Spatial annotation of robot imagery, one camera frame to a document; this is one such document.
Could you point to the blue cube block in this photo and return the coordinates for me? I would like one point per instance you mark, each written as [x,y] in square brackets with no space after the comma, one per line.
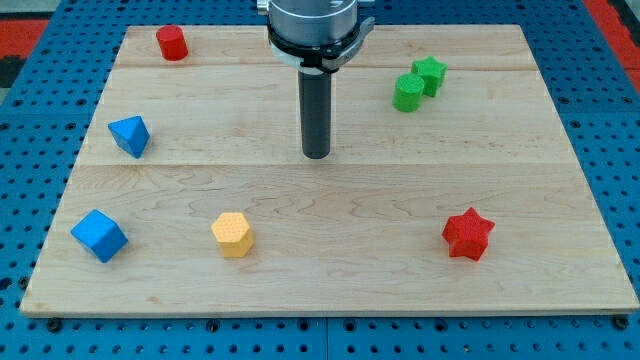
[100,235]

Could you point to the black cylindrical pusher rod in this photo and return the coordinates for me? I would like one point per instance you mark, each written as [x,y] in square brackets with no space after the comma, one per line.
[315,114]

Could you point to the green cylinder block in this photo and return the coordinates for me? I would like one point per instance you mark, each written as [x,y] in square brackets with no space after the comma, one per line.
[408,92]

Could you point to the red cylinder block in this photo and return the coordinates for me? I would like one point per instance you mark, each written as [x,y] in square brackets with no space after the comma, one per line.
[172,42]

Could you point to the blue triangular block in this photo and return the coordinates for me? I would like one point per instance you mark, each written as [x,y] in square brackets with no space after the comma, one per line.
[131,135]

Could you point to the wooden board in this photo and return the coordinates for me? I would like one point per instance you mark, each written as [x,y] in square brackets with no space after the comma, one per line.
[356,234]

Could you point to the red star block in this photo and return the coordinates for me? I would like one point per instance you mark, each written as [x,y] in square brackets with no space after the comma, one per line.
[467,235]

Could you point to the yellow hexagon block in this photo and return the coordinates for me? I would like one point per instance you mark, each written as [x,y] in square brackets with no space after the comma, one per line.
[233,234]

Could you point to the green star block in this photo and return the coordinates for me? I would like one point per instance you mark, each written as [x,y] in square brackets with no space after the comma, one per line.
[432,72]

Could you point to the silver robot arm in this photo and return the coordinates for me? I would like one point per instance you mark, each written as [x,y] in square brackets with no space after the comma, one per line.
[316,37]

